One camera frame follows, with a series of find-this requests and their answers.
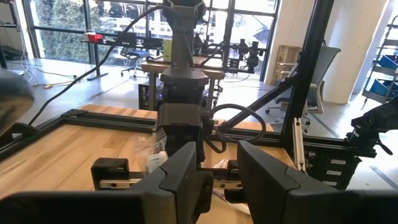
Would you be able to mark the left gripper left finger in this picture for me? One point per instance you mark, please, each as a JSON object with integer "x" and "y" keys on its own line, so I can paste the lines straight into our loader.
{"x": 174, "y": 193}

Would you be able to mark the black aluminium table frame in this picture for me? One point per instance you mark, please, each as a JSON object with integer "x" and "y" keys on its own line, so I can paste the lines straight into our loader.
{"x": 109, "y": 122}

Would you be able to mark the red box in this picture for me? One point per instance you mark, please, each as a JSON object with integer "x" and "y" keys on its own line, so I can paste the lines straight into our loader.
{"x": 94, "y": 37}

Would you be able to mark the small black robot arm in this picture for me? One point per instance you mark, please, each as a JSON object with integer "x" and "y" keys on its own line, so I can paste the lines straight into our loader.
{"x": 248, "y": 56}

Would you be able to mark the yellow-green box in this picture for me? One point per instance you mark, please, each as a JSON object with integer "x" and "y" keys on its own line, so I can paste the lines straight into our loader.
{"x": 167, "y": 49}

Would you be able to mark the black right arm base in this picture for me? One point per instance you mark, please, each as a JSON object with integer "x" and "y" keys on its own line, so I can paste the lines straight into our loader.
{"x": 335, "y": 174}

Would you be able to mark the gray shelf rack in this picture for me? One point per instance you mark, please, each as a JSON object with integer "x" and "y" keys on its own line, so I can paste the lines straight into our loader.
{"x": 382, "y": 46}

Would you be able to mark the blue storage bin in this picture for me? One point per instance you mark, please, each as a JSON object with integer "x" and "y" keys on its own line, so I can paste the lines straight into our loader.
{"x": 384, "y": 87}
{"x": 388, "y": 60}

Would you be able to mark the blue office chair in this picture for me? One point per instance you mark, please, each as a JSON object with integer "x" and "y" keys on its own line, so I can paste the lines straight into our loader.
{"x": 136, "y": 56}

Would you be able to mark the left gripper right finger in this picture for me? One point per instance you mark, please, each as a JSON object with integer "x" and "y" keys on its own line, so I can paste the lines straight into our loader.
{"x": 273, "y": 199}

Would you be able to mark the gray office chair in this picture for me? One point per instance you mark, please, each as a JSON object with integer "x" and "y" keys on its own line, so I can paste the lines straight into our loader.
{"x": 323, "y": 71}

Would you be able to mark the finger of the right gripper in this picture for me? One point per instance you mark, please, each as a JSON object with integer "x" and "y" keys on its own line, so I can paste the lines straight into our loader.
{"x": 205, "y": 193}
{"x": 231, "y": 194}

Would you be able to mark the silver aluminium extrusion piece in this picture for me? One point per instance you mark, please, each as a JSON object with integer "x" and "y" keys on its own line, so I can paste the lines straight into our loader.
{"x": 299, "y": 143}

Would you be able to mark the black computer tower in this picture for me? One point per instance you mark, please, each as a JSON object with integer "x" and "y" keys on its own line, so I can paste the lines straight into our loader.
{"x": 149, "y": 96}

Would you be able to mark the black desk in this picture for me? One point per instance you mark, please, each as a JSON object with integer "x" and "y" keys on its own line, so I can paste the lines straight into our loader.
{"x": 102, "y": 45}

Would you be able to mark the wooden work table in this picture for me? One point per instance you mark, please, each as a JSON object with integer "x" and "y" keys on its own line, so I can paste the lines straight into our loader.
{"x": 214, "y": 73}

